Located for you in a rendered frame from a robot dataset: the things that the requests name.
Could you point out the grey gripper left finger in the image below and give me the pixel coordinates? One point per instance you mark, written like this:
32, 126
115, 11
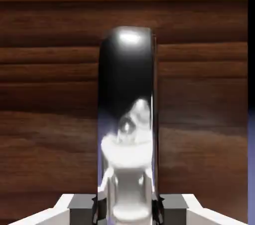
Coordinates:
79, 211

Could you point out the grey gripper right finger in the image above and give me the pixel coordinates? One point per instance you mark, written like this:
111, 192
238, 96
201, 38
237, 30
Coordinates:
175, 209

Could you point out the dark wood cabinet door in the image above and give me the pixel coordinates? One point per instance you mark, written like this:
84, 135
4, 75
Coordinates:
49, 89

